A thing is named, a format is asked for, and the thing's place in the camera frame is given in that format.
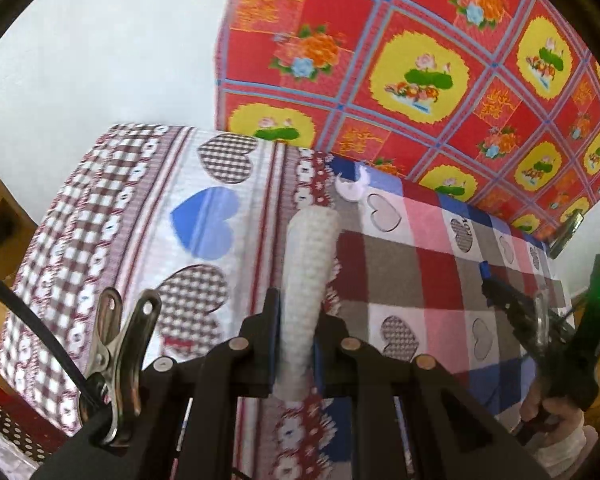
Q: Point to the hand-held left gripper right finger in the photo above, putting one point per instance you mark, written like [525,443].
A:
[318,367]

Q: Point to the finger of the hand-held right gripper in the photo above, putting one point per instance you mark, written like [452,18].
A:
[505,302]

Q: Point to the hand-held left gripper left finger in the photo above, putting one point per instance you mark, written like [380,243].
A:
[275,340]

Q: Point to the dark red polka dot cloth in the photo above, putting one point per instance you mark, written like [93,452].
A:
[10,410]

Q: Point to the white paper scrap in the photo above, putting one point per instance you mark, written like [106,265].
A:
[352,191]

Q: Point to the red floral printed cloth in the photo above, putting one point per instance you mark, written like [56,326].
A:
[430,60]

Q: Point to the person's right hand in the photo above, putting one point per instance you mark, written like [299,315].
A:
[555,410]

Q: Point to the smartphone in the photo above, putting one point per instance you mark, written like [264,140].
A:
[566,235]

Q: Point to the plaid heart bed blanket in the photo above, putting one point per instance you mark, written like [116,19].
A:
[405,270]

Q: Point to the wooden nightstand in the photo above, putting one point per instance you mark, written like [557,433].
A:
[0,220]

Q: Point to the white knit glove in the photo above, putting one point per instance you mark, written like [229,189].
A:
[307,280]

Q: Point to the metal spring clip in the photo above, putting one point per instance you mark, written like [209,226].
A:
[541,317]
[125,345]

